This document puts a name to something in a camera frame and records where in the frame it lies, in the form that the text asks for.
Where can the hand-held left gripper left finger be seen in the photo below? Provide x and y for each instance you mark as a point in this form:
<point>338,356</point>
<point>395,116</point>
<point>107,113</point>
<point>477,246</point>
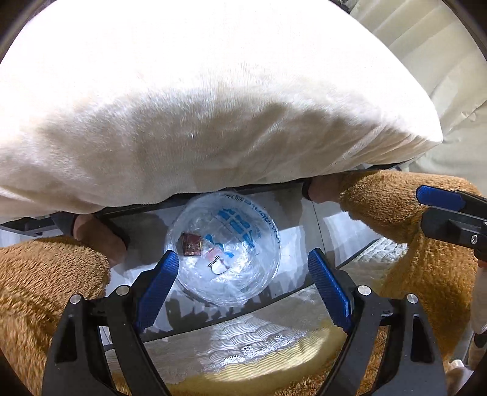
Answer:
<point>159,289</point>

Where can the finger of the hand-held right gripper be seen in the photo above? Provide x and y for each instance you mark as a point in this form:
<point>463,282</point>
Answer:
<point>452,230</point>
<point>437,197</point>

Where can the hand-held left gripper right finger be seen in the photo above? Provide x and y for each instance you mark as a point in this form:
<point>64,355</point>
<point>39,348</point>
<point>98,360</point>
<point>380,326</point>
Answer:
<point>331,289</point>

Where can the bin with clear plastic liner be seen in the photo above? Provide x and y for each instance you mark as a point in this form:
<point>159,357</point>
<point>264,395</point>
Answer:
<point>260,266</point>

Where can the brown shiny wrapper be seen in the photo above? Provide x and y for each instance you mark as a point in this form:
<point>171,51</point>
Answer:
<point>191,245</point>

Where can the person's left foot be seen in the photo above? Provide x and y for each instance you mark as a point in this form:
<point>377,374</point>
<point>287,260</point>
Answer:
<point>97,238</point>

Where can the person's foot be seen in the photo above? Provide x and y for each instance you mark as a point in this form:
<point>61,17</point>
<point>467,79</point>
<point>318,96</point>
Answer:
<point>97,238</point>
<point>323,188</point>

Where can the person's right foot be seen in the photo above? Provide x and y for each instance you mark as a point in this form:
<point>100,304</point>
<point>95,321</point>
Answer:
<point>323,188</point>

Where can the person's left leg, brown fleece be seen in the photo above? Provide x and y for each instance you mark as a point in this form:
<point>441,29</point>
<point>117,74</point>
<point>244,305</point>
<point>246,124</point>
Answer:
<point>38,297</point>

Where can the cream curtain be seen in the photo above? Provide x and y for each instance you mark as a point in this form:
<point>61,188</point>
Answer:
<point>437,57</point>

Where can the bed with beige blanket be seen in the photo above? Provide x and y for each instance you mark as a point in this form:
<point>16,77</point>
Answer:
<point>190,114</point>

